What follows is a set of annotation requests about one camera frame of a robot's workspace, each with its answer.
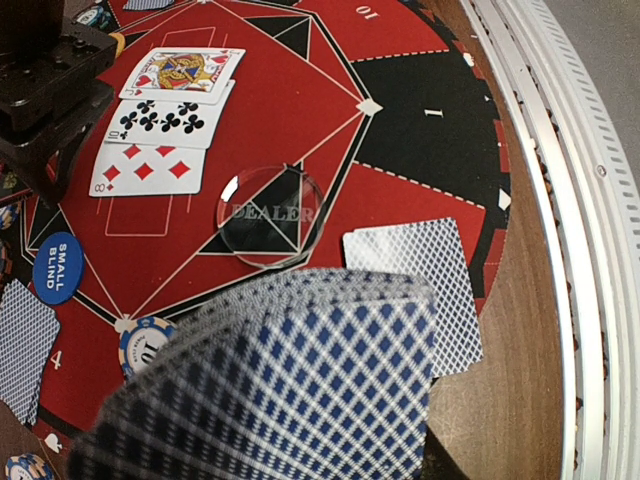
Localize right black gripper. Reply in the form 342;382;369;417
1;1;117;207

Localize orange big blind button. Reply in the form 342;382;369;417
109;32;126;58

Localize green chips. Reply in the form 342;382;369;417
74;5;112;31

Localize eight of diamonds card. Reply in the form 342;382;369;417
89;142;206;198

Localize ten of clubs card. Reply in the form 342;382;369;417
104;80;236;149

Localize card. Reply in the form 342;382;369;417
342;217;485;379
123;0;175;12
1;279;60;426

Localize jack of hearts card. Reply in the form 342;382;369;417
119;47;246;105

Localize white chips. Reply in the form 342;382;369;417
116;316;175;380
0;201;22;230

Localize blue small blind button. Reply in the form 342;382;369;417
33;232;85;306

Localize white grey chip stack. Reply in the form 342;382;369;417
4;453;55;480

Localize blue playing card deck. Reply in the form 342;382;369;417
67;269;436;479

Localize red black chips seat five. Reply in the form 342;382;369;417
0;239;12;282

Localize round red black poker mat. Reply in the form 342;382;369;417
5;1;511;447

